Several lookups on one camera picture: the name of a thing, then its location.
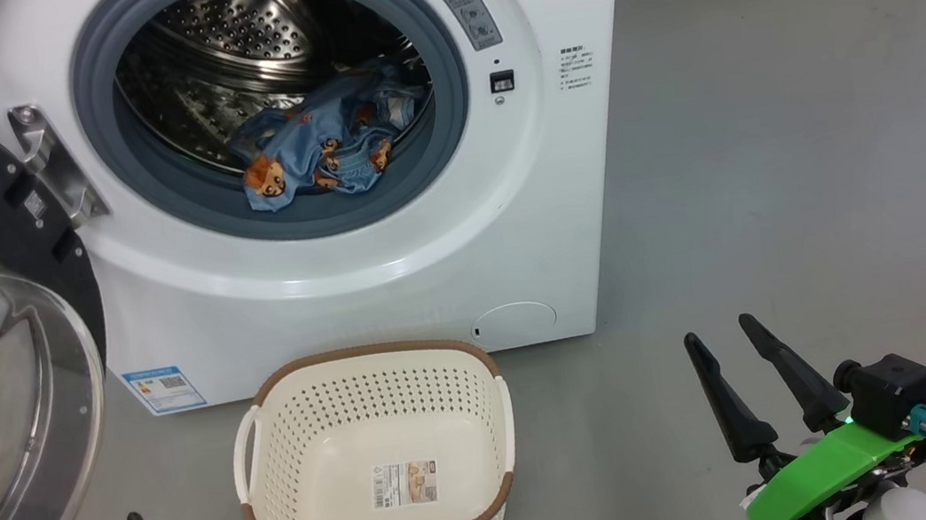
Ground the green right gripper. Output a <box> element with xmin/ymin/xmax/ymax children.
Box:
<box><xmin>680</xmin><ymin>290</ymin><xmax>926</xmax><ymax>520</ymax></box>

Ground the basket product label sticker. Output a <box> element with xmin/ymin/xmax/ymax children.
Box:
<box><xmin>367</xmin><ymin>457</ymin><xmax>442</xmax><ymax>512</ymax></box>

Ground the cream perforated laundry basket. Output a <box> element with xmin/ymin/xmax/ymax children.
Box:
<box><xmin>219</xmin><ymin>327</ymin><xmax>528</xmax><ymax>520</ymax></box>

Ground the white front-load washing machine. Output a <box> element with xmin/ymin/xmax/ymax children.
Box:
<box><xmin>0</xmin><ymin>0</ymin><xmax>677</xmax><ymax>438</ymax></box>

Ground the metal door hinge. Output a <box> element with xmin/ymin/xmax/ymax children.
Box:
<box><xmin>6</xmin><ymin>96</ymin><xmax>110</xmax><ymax>236</ymax></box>

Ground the grey rubber door gasket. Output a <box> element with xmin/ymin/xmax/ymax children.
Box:
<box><xmin>59</xmin><ymin>0</ymin><xmax>487</xmax><ymax>269</ymax></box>

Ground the blue energy label sticker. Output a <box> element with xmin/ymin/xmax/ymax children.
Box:
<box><xmin>120</xmin><ymin>361</ymin><xmax>208</xmax><ymax>421</ymax></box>

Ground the round white filter cover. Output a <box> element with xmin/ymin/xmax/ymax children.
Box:
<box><xmin>469</xmin><ymin>297</ymin><xmax>561</xmax><ymax>353</ymax></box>

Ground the printed text label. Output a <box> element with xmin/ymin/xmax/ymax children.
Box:
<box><xmin>553</xmin><ymin>43</ymin><xmax>600</xmax><ymax>93</ymax></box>

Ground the grey warning sticker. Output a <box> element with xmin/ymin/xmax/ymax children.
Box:
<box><xmin>431</xmin><ymin>0</ymin><xmax>505</xmax><ymax>57</ymax></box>

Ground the perforated steel washer drum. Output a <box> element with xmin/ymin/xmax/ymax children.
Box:
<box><xmin>105</xmin><ymin>0</ymin><xmax>445</xmax><ymax>215</ymax></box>

